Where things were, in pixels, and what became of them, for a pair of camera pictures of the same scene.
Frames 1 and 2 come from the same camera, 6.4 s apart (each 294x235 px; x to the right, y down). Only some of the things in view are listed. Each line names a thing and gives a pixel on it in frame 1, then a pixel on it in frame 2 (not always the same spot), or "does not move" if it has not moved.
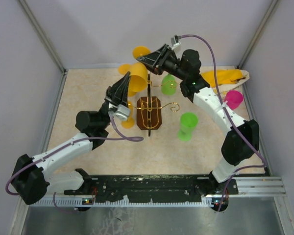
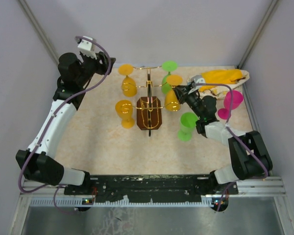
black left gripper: [119, 93] -> [102, 68]
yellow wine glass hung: [123, 69] does not move
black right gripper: [156, 60] -> [185, 89]
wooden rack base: [142, 114] does not move
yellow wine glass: [138, 73] -> [171, 101]
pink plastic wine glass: [234, 99] does not move
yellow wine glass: [129, 124] does not move
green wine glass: [188, 122] does not move
